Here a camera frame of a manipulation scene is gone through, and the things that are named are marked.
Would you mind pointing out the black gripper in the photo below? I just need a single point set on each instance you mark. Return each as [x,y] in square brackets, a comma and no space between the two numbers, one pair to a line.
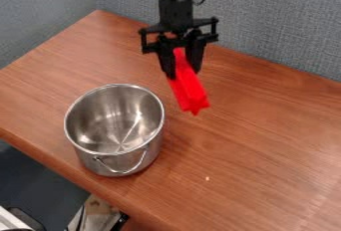
[178,30]

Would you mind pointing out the red plastic block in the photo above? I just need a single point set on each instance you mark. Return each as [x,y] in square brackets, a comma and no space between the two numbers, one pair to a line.
[186,86]

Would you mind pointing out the stainless steel pot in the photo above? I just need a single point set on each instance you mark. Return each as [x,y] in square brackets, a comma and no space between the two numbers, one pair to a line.
[114,125]

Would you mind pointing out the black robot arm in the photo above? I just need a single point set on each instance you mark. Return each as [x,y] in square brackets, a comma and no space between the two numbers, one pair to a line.
[178,31]

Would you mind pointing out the beige object under table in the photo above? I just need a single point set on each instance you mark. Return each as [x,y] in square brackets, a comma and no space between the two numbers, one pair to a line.
[98,216]

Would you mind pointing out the white object at corner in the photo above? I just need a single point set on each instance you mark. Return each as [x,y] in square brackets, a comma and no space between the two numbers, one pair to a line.
[10,222]

